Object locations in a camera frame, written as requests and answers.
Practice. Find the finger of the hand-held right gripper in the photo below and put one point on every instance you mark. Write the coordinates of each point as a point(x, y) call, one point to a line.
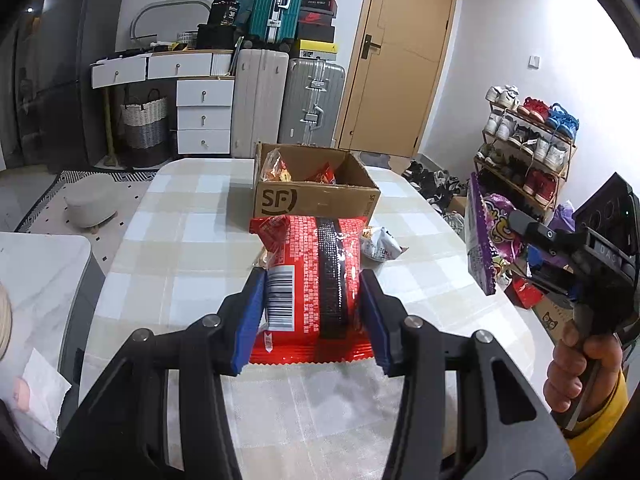
point(550, 277)
point(545, 237)

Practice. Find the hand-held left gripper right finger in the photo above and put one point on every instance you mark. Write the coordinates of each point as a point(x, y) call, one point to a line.
point(372, 320)

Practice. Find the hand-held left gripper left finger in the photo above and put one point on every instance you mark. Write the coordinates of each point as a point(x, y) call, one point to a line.
point(247, 325)

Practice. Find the purple snack bag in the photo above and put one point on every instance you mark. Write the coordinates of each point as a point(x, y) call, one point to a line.
point(482, 230)

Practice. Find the white red snack bag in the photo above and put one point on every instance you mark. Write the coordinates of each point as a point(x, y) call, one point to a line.
point(382, 247)

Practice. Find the red chip bag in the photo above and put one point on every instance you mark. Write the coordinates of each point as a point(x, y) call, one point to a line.
point(300, 270)

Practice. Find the brown cardboard box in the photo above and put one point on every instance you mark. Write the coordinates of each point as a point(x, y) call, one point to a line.
point(320, 200)

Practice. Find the red sausage packet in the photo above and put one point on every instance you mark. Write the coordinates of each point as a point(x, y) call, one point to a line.
point(325, 175)

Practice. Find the orange bread packet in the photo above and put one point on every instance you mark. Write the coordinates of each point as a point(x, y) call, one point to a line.
point(275, 167)

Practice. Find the person's right forearm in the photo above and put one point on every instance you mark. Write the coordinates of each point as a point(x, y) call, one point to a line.
point(600, 435)

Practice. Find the person's right hand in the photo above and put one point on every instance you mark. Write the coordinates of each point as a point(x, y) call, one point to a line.
point(607, 360)

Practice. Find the purple plastic bag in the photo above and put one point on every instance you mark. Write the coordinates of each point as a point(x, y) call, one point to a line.
point(562, 217)

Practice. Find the small red carton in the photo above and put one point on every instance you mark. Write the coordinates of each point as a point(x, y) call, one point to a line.
point(522, 294)

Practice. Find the printed brown carton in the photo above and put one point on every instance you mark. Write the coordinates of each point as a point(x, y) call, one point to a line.
point(550, 317)

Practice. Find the wooden shoe rack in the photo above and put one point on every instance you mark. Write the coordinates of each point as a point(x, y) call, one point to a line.
point(565, 152)

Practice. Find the shoe rack with shoes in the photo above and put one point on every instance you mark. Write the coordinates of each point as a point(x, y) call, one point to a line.
point(535, 150)

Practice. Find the small brown carton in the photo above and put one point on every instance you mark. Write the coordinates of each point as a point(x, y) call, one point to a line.
point(457, 205)

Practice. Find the scattered shoe pile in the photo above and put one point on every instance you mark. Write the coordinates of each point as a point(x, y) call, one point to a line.
point(435, 185)

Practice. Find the grey door mat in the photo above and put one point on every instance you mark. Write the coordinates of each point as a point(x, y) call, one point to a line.
point(377, 158)

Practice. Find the beige round stool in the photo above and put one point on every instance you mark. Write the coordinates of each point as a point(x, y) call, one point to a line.
point(90, 200)

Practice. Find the white paper sheet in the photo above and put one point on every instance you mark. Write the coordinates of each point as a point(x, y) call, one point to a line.
point(45, 390)

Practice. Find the beige suitcase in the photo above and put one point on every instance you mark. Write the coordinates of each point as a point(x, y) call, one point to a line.
point(257, 105)

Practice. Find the silver suitcase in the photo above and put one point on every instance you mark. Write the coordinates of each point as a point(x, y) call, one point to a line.
point(300, 105)

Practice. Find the woven laundry basket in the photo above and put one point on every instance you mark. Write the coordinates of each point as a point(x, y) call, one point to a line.
point(145, 120)

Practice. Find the wooden door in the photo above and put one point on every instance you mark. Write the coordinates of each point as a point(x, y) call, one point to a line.
point(400, 60)

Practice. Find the white desk with drawers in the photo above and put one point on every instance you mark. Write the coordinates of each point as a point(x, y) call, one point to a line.
point(205, 95)

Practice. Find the patterned grey rug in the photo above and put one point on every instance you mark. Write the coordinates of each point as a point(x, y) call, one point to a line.
point(45, 200)

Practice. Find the black yellow shoe box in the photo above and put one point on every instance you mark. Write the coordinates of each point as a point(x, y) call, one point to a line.
point(315, 50)

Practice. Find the black storage box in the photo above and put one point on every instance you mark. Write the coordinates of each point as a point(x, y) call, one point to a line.
point(216, 37)

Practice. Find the plain black shoe box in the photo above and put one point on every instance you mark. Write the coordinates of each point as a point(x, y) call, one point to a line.
point(315, 32)

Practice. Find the red logo shoe box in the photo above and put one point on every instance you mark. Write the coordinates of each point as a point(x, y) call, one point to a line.
point(315, 17)

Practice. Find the dark grey fridge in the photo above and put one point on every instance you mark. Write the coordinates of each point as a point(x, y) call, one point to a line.
point(65, 70)

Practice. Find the black labelled bag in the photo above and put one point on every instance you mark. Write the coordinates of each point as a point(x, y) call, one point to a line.
point(226, 7)

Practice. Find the black shoe box red print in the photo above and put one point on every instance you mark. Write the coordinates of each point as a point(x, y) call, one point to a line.
point(320, 4)

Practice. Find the teal suitcase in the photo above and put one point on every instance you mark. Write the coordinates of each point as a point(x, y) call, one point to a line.
point(265, 5)

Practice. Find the white light switch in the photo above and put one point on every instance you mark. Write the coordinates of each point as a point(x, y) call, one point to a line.
point(534, 61)

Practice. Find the curved silver metal frame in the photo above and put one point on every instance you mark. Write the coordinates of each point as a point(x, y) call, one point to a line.
point(165, 4)

